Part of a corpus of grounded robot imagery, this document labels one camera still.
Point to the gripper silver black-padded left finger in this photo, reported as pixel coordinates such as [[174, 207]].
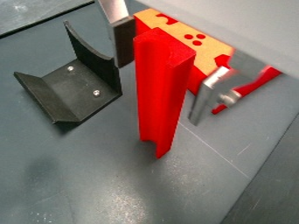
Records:
[[121, 29]]

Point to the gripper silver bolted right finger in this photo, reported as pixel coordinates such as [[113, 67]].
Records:
[[217, 87]]

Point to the red shape-sorter board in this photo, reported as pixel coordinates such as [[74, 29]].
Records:
[[212, 52]]

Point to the black curved fixture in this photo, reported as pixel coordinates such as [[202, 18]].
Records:
[[76, 90]]

